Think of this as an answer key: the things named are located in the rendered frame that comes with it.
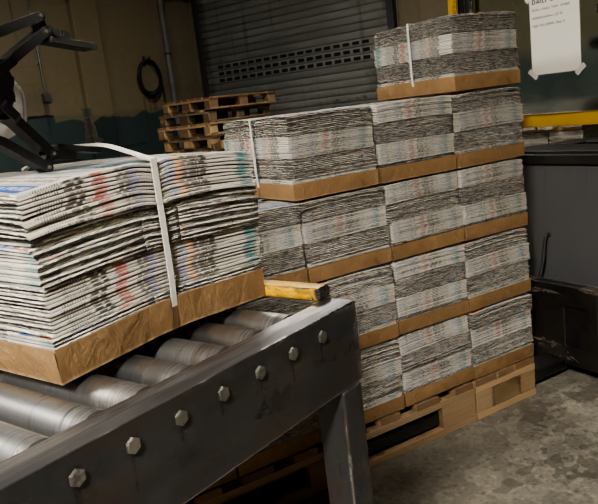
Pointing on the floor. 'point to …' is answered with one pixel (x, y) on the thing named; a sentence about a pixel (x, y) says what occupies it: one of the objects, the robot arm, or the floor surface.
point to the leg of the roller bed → (346, 448)
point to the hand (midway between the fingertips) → (86, 97)
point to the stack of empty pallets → (213, 117)
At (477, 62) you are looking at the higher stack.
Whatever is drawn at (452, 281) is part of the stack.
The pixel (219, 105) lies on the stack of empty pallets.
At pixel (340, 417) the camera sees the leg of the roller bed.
